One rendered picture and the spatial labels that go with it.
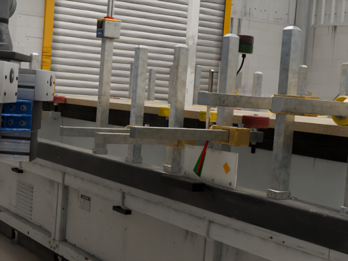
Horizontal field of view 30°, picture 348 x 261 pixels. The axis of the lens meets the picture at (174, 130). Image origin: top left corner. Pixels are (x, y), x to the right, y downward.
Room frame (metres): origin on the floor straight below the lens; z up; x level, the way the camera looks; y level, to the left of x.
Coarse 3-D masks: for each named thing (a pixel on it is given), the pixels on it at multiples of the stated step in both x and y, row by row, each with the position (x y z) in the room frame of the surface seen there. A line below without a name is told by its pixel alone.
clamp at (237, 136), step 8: (216, 128) 1.88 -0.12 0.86; (224, 128) 1.85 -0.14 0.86; (232, 128) 1.82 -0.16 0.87; (240, 128) 1.81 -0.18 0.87; (248, 128) 1.83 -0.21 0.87; (232, 136) 1.82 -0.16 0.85; (240, 136) 1.81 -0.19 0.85; (248, 136) 1.83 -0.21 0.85; (232, 144) 1.82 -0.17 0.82; (240, 144) 1.81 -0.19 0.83; (248, 144) 1.83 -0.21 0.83
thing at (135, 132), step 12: (132, 132) 1.67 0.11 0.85; (144, 132) 1.68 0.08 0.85; (156, 132) 1.70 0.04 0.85; (168, 132) 1.72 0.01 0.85; (180, 132) 1.74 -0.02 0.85; (192, 132) 1.76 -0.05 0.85; (204, 132) 1.78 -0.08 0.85; (216, 132) 1.81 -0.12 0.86; (228, 132) 1.83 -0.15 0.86; (252, 132) 1.88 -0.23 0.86
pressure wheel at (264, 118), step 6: (246, 120) 1.88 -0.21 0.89; (252, 120) 1.87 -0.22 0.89; (258, 120) 1.87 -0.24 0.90; (264, 120) 1.87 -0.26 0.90; (246, 126) 1.88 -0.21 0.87; (252, 126) 1.87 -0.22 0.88; (258, 126) 1.87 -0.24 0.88; (264, 126) 1.87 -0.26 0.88; (252, 144) 1.90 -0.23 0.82; (252, 150) 1.90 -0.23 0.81
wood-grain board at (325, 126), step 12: (72, 96) 3.82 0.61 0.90; (84, 96) 4.31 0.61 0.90; (120, 108) 2.72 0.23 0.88; (144, 108) 2.56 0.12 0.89; (156, 108) 2.48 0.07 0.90; (192, 108) 2.73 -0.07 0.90; (204, 108) 2.98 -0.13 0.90; (216, 108) 3.29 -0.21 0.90; (240, 120) 2.07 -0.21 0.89; (300, 120) 2.01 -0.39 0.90; (312, 120) 2.14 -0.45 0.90; (324, 120) 2.28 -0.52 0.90; (312, 132) 1.81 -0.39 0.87; (324, 132) 1.77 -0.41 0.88; (336, 132) 1.74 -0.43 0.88
